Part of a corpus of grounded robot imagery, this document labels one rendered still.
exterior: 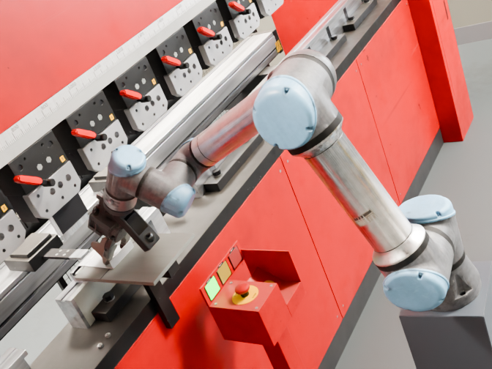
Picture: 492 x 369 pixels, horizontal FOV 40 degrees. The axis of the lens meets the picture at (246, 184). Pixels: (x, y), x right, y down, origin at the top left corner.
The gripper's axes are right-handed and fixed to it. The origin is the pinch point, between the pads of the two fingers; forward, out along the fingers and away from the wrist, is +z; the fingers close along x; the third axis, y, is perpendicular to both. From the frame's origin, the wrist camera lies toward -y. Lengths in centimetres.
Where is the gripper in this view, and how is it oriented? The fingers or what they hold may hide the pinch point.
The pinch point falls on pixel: (116, 255)
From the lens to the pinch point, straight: 171.5
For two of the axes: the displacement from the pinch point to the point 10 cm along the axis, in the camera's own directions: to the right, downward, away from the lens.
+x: -4.8, 5.7, -6.7
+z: -2.6, 6.4, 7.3
